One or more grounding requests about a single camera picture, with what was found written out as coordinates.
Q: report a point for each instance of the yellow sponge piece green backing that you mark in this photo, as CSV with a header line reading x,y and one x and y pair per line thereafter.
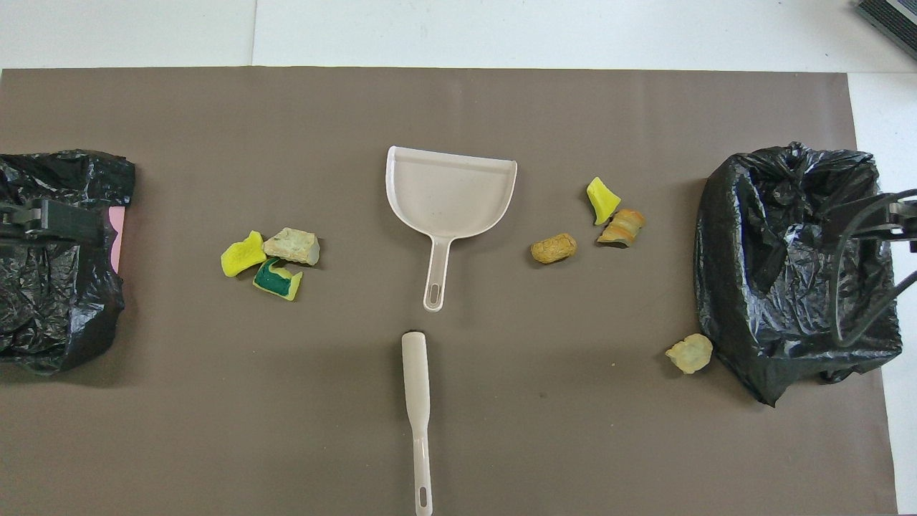
x,y
240,259

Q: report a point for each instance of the beige plastic dustpan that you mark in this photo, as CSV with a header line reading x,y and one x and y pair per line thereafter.
x,y
448,193

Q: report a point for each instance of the pale yellow sponge chunk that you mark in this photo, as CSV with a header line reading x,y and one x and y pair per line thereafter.
x,y
689,353

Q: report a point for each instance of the brown paper table mat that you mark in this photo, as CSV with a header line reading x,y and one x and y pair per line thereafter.
x,y
286,143

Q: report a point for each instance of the yellow sponge wedge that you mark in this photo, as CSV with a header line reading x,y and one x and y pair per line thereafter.
x,y
602,201

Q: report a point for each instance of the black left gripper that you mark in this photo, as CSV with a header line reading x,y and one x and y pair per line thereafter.
x,y
21,221

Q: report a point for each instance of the brown oval sponge piece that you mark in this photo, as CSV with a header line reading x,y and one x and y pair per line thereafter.
x,y
553,249

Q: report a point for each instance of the orange striped sponge piece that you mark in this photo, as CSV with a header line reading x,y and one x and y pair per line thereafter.
x,y
623,228

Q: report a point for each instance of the beige hand brush black bristles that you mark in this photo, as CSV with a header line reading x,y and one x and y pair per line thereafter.
x,y
415,365

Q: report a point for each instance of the beige sponge chunk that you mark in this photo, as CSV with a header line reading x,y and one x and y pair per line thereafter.
x,y
290,245

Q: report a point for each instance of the black bag lined pink bin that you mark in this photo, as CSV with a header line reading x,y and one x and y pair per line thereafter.
x,y
57,308

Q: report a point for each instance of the green yellow curved sponge piece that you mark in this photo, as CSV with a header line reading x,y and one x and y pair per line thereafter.
x,y
272,281

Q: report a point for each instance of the dark ribbed device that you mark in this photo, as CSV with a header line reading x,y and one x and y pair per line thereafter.
x,y
892,18

